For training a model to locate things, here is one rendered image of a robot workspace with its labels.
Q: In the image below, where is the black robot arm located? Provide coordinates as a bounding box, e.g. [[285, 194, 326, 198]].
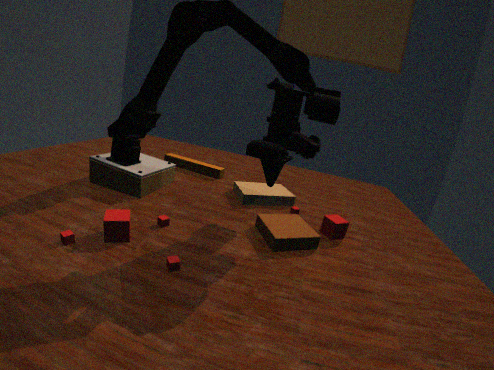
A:
[[106, 0, 341, 166]]

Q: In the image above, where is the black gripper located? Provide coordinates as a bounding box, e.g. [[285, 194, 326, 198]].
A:
[[246, 112, 300, 187]]

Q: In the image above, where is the long orange wooden bar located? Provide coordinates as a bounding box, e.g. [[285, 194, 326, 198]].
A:
[[164, 153, 225, 179]]

